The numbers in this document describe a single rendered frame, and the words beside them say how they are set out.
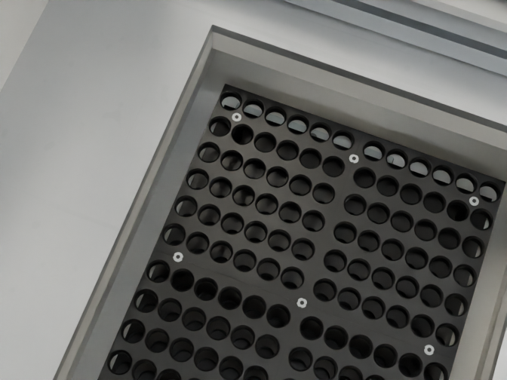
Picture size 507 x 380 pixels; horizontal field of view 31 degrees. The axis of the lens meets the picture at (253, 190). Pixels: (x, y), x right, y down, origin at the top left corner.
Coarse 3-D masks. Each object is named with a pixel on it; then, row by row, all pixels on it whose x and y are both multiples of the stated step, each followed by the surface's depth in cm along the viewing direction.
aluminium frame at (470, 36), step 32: (288, 0) 51; (320, 0) 50; (352, 0) 50; (384, 0) 48; (416, 0) 47; (448, 0) 47; (480, 0) 47; (384, 32) 51; (416, 32) 50; (448, 32) 50; (480, 32) 48; (480, 64) 50
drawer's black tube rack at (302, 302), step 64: (256, 128) 54; (192, 192) 52; (256, 192) 53; (320, 192) 56; (384, 192) 56; (448, 192) 53; (192, 256) 51; (256, 256) 51; (320, 256) 51; (384, 256) 52; (448, 256) 52; (128, 320) 50; (192, 320) 53; (256, 320) 50; (320, 320) 50; (384, 320) 50; (448, 320) 50
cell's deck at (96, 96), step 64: (64, 0) 51; (128, 0) 52; (192, 0) 52; (256, 0) 52; (64, 64) 50; (128, 64) 50; (192, 64) 50; (320, 64) 51; (384, 64) 51; (448, 64) 51; (0, 128) 49; (64, 128) 49; (128, 128) 49; (448, 128) 52; (0, 192) 47; (64, 192) 47; (128, 192) 48; (0, 256) 46; (64, 256) 46; (0, 320) 45; (64, 320) 45
